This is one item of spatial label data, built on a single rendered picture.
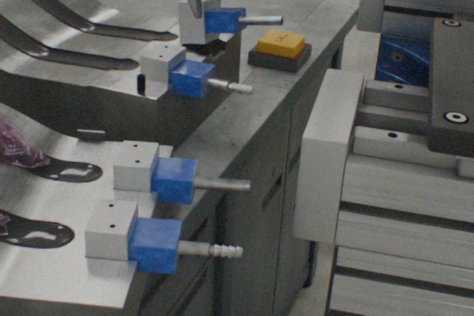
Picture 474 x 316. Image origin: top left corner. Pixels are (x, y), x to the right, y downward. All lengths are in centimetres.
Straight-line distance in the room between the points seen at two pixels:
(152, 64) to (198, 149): 12
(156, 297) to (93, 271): 33
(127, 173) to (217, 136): 25
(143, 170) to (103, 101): 17
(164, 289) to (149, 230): 33
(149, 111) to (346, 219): 34
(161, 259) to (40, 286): 10
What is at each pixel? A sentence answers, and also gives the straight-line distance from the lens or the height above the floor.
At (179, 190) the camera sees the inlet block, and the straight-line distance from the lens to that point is 71.
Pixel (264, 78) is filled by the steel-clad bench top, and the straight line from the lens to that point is 110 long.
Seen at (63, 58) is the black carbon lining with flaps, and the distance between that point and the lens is 96.
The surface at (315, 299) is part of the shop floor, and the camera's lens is 192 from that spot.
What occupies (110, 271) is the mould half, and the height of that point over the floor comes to 85.
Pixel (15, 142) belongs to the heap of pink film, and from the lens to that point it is 75.
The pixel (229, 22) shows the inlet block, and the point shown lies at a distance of 93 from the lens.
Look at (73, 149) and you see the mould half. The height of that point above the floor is 86.
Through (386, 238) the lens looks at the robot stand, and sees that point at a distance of 57.
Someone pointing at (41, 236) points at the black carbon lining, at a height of 85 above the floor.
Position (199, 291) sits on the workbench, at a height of 53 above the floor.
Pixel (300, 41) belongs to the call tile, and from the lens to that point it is 115.
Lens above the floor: 124
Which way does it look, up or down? 28 degrees down
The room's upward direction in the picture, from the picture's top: 3 degrees clockwise
